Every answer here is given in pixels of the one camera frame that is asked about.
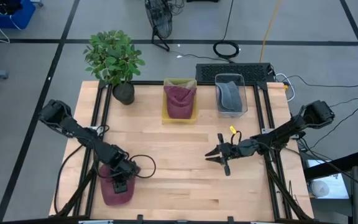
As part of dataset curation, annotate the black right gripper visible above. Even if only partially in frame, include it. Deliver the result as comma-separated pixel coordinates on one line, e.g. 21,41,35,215
204,133,260,177

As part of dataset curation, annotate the maroon baseball cap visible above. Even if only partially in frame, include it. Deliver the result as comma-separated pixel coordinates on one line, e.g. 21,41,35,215
163,85,198,120
99,164,135,207

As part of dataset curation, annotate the grey-blue baseball cap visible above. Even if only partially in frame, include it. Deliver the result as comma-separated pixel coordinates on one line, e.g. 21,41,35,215
218,81,244,113

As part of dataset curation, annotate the yellow plastic bin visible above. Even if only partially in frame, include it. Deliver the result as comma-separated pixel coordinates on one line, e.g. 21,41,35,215
162,77,198,124

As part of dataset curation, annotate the clear plastic bin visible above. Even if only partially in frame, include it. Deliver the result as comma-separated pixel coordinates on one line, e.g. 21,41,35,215
215,73,249,118

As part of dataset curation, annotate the black perforated computer case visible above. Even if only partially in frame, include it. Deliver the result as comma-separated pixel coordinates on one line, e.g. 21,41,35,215
195,63,275,84

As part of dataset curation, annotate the white round container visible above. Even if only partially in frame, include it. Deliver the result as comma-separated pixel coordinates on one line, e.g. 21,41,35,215
309,180,331,198

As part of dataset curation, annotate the green potted plant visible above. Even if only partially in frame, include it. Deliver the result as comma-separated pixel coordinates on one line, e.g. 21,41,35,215
83,29,146,106

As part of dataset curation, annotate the black beam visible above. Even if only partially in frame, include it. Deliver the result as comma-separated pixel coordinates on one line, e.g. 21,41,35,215
303,151,358,180

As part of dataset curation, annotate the black floor fan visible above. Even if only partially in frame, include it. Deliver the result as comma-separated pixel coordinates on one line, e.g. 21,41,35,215
144,0,173,52

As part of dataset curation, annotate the blue plastic crate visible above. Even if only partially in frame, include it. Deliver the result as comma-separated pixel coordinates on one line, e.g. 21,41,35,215
0,0,36,29

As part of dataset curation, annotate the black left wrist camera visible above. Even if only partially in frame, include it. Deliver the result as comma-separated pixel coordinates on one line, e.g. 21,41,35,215
112,179,129,194

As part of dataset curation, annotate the black left camera cable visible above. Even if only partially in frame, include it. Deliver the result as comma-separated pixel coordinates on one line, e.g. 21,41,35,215
128,154,157,179

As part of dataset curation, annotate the black aluminium table frame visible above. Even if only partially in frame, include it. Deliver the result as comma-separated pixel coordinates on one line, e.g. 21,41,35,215
48,80,315,222

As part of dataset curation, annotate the black cable with coil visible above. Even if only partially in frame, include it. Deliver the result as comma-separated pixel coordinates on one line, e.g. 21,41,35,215
212,0,241,60

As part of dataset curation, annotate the yellow cable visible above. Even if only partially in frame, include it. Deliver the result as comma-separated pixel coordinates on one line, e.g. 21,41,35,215
259,0,282,63

